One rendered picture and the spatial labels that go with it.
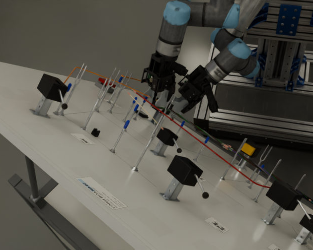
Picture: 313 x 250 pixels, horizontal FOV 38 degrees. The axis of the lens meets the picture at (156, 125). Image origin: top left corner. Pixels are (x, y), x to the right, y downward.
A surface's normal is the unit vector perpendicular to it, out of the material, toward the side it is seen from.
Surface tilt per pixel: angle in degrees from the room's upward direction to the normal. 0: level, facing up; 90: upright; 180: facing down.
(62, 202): 0
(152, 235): 54
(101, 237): 0
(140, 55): 0
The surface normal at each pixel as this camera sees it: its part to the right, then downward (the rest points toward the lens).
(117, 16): -0.10, -0.54
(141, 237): 0.47, -0.86
